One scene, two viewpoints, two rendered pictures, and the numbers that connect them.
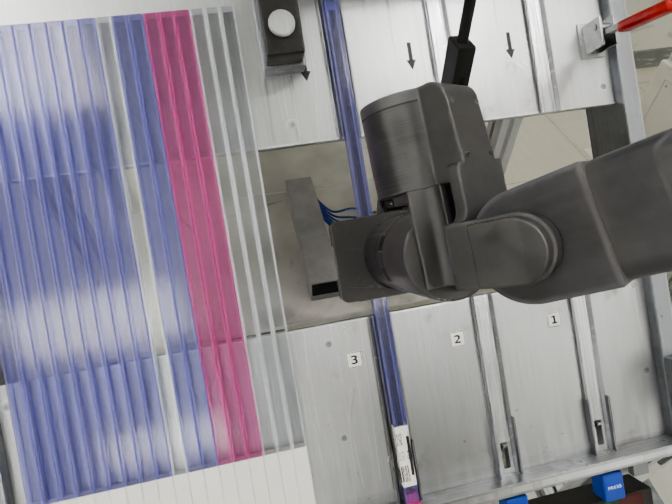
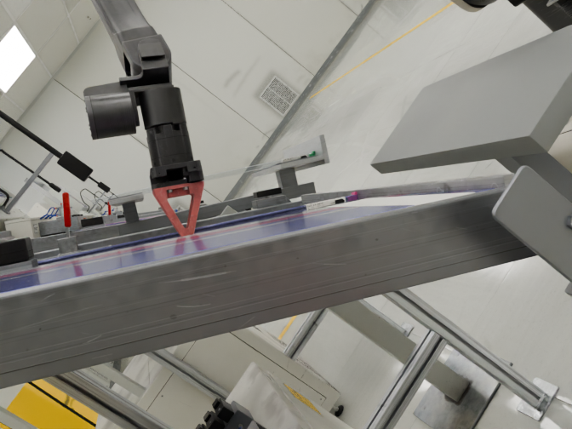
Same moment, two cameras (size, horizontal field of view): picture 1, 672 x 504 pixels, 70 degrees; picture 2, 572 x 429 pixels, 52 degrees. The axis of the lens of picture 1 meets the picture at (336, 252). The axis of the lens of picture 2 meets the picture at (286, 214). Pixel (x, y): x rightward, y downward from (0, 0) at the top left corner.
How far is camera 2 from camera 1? 82 cm
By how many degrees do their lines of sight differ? 78
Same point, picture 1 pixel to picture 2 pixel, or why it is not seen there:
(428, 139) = (107, 93)
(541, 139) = not seen: outside the picture
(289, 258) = not seen: outside the picture
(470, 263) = (157, 61)
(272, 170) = not seen: outside the picture
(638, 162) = (123, 32)
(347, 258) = (173, 164)
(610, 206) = (136, 37)
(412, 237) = (150, 89)
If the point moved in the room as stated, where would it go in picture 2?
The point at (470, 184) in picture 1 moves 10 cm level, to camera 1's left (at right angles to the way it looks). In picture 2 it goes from (128, 81) to (116, 77)
